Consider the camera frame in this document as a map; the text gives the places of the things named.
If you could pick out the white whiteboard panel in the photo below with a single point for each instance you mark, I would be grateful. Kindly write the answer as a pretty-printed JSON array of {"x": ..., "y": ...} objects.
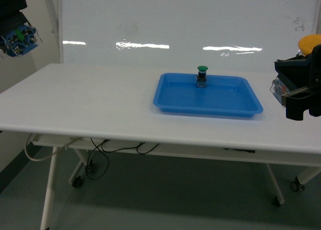
[{"x": 224, "y": 35}]

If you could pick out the red mushroom push button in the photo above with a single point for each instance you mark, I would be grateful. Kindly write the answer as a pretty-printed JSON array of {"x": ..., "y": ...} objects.
[{"x": 19, "y": 41}]

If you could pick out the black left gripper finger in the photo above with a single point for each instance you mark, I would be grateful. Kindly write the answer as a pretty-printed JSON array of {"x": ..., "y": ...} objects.
[{"x": 11, "y": 15}]

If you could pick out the yellow mushroom push button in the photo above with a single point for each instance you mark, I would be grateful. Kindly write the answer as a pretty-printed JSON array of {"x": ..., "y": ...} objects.
[{"x": 305, "y": 45}]

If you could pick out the white folding table frame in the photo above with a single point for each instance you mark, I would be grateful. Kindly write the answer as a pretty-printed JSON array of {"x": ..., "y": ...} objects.
[{"x": 84, "y": 147}]

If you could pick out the blue plastic tray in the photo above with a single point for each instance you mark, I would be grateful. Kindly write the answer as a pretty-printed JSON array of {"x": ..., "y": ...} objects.
[{"x": 227, "y": 96}]

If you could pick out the green mushroom push button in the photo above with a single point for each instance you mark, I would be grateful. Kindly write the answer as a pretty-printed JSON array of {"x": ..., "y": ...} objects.
[{"x": 201, "y": 79}]

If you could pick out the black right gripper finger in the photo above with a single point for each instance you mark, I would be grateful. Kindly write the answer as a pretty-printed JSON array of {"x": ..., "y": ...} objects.
[
  {"x": 298, "y": 101},
  {"x": 300, "y": 71}
]

